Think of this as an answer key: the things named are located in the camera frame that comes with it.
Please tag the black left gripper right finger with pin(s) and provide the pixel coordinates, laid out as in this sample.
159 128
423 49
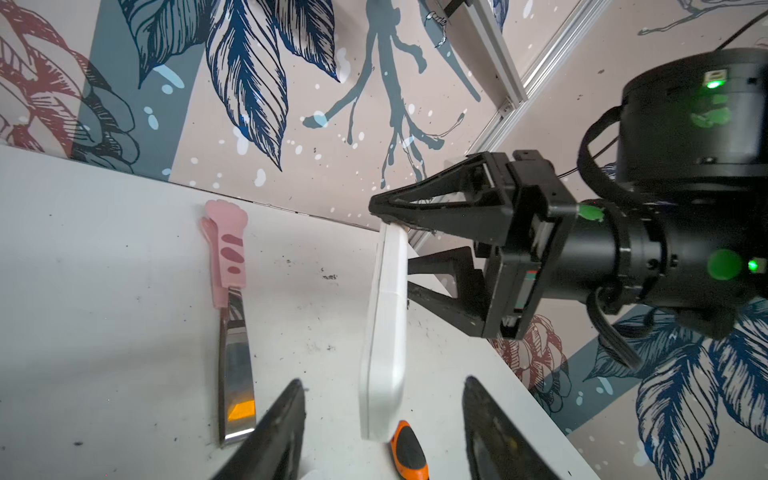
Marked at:
496 448

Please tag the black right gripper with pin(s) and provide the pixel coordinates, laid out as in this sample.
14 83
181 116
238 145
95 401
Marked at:
543 247

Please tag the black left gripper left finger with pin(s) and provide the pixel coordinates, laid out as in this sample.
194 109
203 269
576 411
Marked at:
273 449

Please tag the orange black screwdriver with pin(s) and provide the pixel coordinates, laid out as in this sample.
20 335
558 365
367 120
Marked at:
408 456

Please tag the white remote control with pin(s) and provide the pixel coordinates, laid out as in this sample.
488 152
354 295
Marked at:
383 362

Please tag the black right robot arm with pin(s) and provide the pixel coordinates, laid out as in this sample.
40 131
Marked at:
678 221

